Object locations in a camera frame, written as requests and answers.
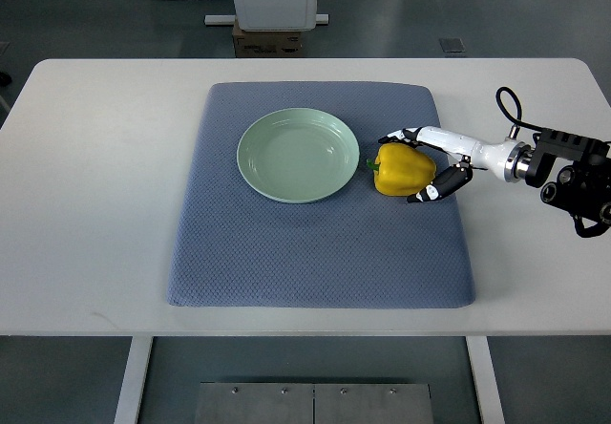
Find light green plate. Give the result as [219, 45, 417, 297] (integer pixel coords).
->
[236, 108, 360, 203]

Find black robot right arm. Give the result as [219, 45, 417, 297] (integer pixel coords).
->
[495, 86, 610, 238]

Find white table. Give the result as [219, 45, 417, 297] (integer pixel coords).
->
[1, 58, 610, 423]

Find yellow bell pepper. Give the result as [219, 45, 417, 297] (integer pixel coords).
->
[367, 142, 436, 197]

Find metal base plate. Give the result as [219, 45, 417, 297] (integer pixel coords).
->
[195, 383, 433, 423]

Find cardboard box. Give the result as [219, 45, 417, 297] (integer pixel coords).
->
[232, 21, 304, 58]

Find grey floor outlet plate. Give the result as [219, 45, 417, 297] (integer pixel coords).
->
[438, 37, 466, 54]

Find blue quilted mat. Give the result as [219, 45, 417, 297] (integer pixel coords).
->
[166, 81, 475, 308]

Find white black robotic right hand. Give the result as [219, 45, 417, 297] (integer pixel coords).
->
[378, 126, 533, 203]

